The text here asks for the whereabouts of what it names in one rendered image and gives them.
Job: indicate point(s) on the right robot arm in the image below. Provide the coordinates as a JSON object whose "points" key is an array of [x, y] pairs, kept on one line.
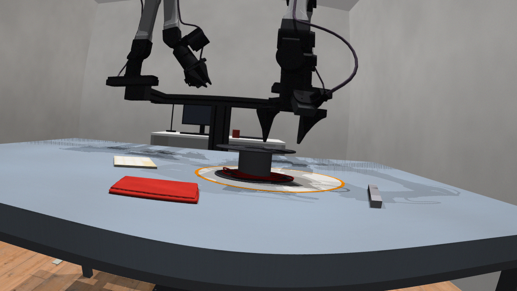
{"points": [[142, 45]]}

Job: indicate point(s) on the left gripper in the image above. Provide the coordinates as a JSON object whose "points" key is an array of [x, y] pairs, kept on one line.
{"points": [[267, 112]]}

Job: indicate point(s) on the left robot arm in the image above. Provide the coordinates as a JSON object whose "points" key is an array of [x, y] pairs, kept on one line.
{"points": [[294, 56]]}

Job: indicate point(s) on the red cloth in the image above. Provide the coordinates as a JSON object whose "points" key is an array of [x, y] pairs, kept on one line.
{"points": [[157, 189]]}

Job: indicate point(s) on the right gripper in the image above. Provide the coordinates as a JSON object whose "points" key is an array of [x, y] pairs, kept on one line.
{"points": [[194, 67]]}

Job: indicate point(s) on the red wire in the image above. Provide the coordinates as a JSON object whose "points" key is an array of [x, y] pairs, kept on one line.
{"points": [[244, 175]]}

